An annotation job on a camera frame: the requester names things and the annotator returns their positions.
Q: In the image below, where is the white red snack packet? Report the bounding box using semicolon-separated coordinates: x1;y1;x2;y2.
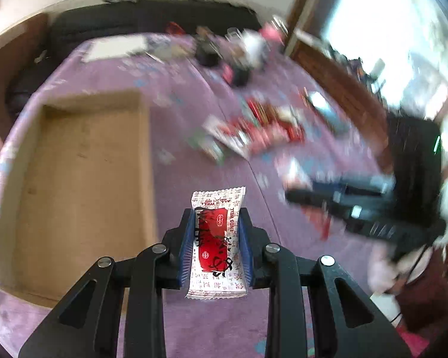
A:
186;187;247;300
202;115;251;160

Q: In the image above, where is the purple floral tablecloth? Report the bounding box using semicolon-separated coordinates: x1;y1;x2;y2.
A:
0;43;379;356

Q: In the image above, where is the cardboard box tray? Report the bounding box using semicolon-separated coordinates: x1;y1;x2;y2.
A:
0;91;157;305

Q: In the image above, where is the black pot wooden knob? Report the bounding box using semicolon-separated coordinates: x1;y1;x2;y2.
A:
194;26;221;68
223;57;251;87

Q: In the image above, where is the white plastic container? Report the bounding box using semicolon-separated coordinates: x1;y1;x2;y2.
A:
241;29;268;69

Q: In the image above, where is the pink thermos bottle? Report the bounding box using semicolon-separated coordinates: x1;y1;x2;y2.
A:
260;16;288;44

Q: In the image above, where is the rear black pot wooden knob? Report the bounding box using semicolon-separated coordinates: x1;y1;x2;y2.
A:
194;26;221;68

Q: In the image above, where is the white paper sheet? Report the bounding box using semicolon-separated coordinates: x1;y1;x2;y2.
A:
82;35;148;63

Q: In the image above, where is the black sofa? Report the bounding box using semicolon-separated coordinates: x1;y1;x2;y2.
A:
5;0;261;119

